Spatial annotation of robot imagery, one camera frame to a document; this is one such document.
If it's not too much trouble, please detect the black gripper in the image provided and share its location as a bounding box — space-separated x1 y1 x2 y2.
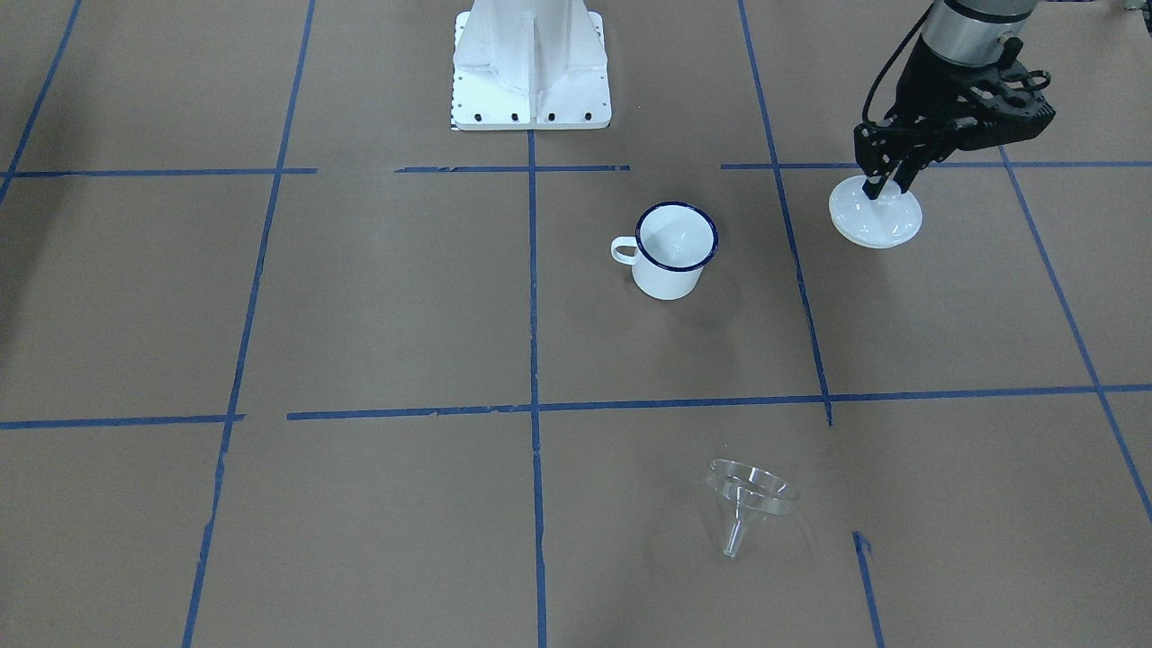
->
852 36 1058 201

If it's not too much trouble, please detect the white mug lid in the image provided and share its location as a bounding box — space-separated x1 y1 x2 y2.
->
828 175 924 249

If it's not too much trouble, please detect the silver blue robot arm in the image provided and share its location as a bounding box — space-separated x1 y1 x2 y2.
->
852 1 1058 199

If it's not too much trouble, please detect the white enamel mug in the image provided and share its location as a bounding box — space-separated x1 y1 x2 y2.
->
609 202 719 301

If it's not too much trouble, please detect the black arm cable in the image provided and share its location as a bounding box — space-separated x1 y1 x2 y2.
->
862 3 937 127

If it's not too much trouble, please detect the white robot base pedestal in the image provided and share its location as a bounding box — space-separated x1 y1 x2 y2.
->
450 1 613 131

